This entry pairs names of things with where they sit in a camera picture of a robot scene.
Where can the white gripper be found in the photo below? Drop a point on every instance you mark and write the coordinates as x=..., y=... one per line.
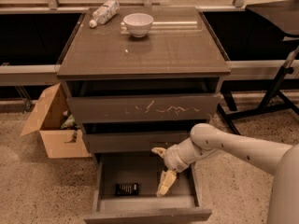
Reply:
x=172, y=159

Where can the black rxbar chocolate wrapper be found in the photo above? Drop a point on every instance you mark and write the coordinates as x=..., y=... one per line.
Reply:
x=127, y=189

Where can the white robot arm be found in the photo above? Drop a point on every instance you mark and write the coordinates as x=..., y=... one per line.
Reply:
x=277, y=159

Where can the grey open bottom drawer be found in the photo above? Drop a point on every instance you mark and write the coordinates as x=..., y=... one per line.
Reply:
x=181, y=204

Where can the grey top drawer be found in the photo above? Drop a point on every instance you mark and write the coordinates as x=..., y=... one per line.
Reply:
x=143, y=108

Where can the grey middle drawer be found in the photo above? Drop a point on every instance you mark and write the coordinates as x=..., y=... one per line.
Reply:
x=129, y=142

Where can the grey drawer cabinet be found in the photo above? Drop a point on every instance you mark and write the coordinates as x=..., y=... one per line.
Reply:
x=179, y=55

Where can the green trash in box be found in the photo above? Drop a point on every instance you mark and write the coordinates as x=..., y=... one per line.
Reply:
x=69, y=122

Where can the open cardboard box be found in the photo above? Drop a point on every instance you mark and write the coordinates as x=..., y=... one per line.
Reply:
x=47, y=117

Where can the white ceramic bowl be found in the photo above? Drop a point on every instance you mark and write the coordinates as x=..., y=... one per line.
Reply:
x=138, y=24

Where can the clear plastic water bottle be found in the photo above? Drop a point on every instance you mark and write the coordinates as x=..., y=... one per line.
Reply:
x=104, y=13

